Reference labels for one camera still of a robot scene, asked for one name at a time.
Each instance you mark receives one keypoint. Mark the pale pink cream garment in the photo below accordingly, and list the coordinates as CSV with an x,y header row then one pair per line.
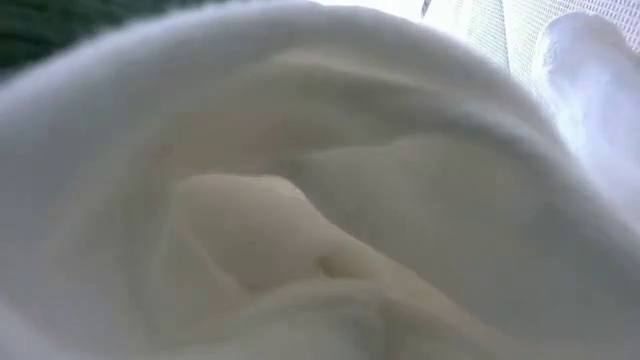
x,y
300,210

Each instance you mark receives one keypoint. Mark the cream lace garment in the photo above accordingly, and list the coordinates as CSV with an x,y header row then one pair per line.
x,y
482,35

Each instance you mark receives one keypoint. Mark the thin white garment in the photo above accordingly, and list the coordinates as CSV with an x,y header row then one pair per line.
x,y
590,100

